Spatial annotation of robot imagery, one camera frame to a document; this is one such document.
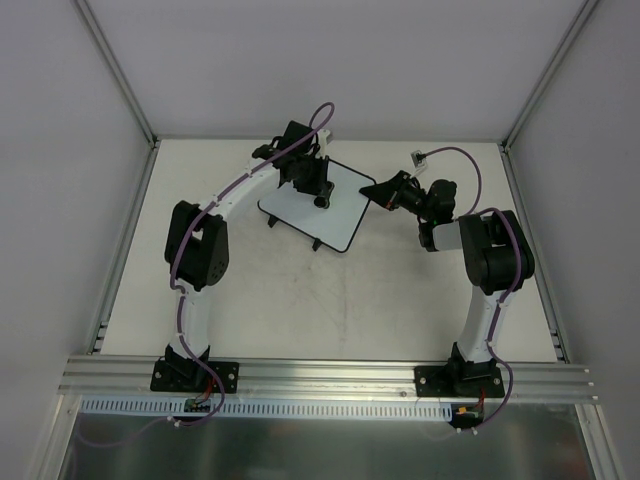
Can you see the right aluminium frame post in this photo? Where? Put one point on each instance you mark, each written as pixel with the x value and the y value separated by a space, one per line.
pixel 570 36

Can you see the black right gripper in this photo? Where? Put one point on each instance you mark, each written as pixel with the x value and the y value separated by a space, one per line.
pixel 398 189

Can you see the white whiteboard black frame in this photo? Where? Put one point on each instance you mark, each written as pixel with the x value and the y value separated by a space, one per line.
pixel 334 226

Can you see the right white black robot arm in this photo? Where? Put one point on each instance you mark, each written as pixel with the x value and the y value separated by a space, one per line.
pixel 497 260

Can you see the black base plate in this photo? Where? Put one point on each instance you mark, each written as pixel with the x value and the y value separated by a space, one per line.
pixel 442 381
pixel 168 379

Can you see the white slotted cable duct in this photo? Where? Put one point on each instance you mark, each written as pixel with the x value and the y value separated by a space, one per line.
pixel 269 408

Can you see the left aluminium frame post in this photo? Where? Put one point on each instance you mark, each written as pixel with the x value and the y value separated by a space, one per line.
pixel 98 37

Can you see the black felt whiteboard eraser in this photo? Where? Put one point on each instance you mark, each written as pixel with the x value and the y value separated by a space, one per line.
pixel 321 202

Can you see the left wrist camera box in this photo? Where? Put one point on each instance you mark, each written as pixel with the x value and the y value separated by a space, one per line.
pixel 324 138

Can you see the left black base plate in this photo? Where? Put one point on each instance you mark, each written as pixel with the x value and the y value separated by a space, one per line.
pixel 168 379

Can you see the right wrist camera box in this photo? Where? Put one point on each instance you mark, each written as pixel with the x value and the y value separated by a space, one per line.
pixel 418 158

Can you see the aluminium mounting rail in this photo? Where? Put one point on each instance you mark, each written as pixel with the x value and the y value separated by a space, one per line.
pixel 326 379

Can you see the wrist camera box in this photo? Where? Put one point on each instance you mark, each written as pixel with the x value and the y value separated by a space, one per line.
pixel 418 158
pixel 324 138

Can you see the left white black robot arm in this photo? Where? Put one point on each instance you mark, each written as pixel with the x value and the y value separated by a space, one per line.
pixel 197 247

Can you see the aluminium frame post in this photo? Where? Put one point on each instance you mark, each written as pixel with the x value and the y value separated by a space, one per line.
pixel 570 36
pixel 98 37

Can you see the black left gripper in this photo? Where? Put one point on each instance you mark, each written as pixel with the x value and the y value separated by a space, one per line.
pixel 316 181

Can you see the metal easel stand black feet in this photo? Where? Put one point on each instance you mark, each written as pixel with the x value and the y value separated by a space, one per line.
pixel 282 227

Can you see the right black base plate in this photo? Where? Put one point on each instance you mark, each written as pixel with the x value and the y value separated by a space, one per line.
pixel 442 381

